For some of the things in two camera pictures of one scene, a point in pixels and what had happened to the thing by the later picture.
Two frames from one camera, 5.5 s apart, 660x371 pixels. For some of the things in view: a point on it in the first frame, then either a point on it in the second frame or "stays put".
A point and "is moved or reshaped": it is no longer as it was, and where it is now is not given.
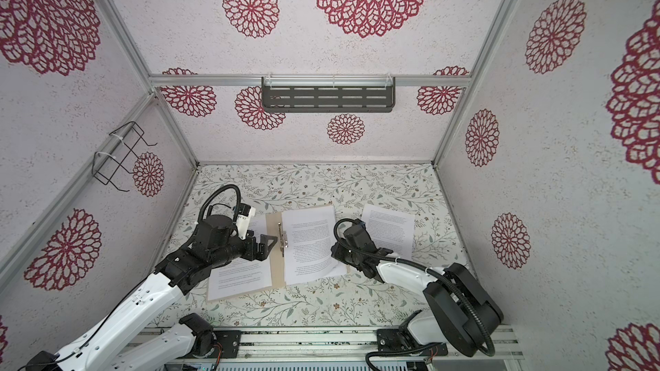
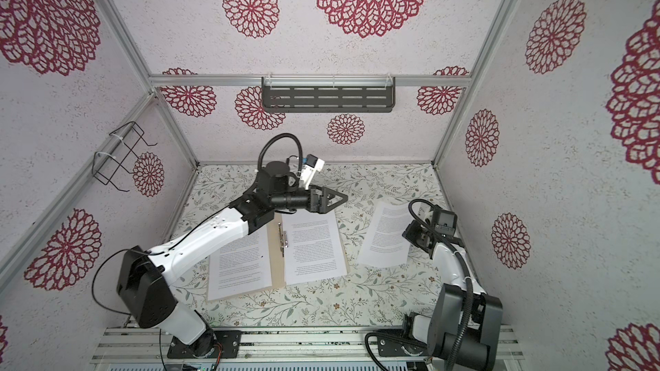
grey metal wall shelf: [327, 94] stays put
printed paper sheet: [241, 275] stays put
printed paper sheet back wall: [390, 229] is moved or reshaped
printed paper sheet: [308, 256] stays put
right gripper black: [336, 253] to [412, 228]
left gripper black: [253, 253] to [321, 206]
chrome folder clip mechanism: [283, 240] stays put
